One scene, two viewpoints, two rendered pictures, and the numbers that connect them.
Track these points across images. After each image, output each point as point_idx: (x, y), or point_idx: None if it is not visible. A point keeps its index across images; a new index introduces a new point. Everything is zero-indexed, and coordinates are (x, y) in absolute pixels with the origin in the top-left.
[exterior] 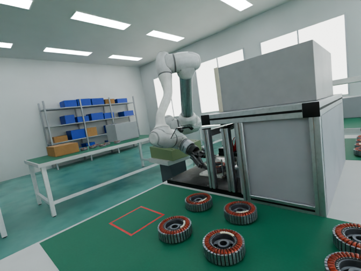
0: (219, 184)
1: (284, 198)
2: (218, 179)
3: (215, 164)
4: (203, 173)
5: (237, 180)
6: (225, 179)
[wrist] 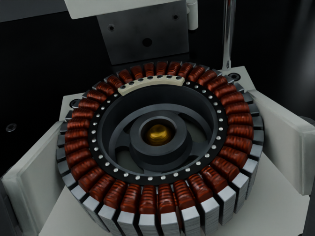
0: (311, 41)
1: None
2: (272, 76)
3: (118, 166)
4: (305, 219)
5: (220, 21)
6: (247, 56)
